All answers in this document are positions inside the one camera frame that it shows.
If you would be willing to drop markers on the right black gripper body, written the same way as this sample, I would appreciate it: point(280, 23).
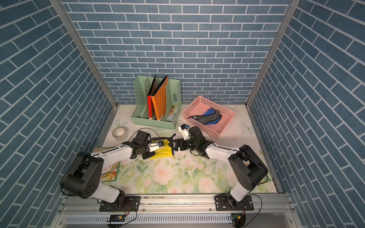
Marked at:
point(187, 144)

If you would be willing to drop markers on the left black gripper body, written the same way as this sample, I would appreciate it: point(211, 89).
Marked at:
point(145, 149)

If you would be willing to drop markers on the yellow dishcloth black trim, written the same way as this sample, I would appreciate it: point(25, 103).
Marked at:
point(163, 151)

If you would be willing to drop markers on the blue grey dishcloth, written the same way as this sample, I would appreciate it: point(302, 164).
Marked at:
point(210, 117)

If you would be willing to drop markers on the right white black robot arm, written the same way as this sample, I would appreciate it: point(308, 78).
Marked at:
point(248, 168)

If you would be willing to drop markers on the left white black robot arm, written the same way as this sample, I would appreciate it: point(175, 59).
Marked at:
point(82, 178)

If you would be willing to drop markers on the clear tape roll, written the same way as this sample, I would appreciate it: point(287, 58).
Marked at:
point(120, 134)

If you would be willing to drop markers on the pink plastic basket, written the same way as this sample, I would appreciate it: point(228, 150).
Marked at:
point(201, 106)

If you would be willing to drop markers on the small items in organizer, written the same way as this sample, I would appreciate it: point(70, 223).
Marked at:
point(171, 116)

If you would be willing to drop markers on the left picture book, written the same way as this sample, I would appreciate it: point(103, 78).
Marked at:
point(109, 171)

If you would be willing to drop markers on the picture book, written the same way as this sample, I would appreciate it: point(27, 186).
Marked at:
point(109, 171)
point(262, 185)

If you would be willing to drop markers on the red black folder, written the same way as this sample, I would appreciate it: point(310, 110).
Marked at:
point(151, 111)

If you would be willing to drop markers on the orange folder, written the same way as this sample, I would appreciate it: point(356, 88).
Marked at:
point(158, 98)

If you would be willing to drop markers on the green plastic file organizer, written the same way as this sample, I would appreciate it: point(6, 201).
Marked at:
point(141, 116)

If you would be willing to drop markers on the right picture book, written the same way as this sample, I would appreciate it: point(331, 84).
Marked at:
point(262, 185)

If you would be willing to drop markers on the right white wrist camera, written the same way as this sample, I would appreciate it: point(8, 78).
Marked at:
point(184, 130)

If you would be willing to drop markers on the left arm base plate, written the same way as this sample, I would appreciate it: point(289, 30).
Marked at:
point(122, 204)

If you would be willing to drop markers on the aluminium mounting rail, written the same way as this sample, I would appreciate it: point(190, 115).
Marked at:
point(180, 203)

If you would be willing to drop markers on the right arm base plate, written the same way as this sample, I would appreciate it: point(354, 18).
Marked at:
point(223, 202)

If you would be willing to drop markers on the grey slotted cable duct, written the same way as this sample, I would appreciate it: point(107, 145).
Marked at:
point(151, 219)

